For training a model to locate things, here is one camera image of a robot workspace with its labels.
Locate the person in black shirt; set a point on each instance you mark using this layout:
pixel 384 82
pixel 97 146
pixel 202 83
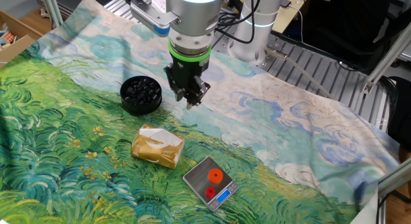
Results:
pixel 346 25

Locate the slanted aluminium frame post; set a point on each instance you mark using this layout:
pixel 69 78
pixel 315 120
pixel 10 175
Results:
pixel 385 63

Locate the painted landscape tablecloth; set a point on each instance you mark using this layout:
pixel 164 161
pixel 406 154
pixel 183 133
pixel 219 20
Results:
pixel 96 185

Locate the brown cardboard box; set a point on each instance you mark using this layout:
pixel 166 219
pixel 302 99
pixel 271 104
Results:
pixel 16 52

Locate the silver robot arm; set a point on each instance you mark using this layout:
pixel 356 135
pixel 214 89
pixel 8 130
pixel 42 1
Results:
pixel 192 12

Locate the aluminium frame corner bar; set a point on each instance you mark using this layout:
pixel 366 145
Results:
pixel 395 179

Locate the silver digital pocket scale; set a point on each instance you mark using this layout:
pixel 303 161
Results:
pixel 200 179

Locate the beige wooden board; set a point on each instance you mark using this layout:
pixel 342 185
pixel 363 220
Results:
pixel 287 20

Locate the black round container of stones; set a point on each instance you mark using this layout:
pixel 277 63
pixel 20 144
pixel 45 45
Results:
pixel 141 95

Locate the white paper napkin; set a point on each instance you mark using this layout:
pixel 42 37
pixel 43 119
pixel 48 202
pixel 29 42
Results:
pixel 160 136

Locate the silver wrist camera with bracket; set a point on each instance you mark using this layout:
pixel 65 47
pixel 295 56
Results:
pixel 147 13

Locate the colourful puzzle cube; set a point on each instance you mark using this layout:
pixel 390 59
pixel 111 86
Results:
pixel 9 37

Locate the thin aluminium frame post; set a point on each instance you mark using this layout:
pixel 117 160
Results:
pixel 53 9

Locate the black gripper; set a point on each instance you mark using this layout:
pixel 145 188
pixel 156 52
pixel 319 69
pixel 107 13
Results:
pixel 189 70

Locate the gold tissue pack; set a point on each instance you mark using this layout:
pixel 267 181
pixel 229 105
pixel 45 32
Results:
pixel 154 153

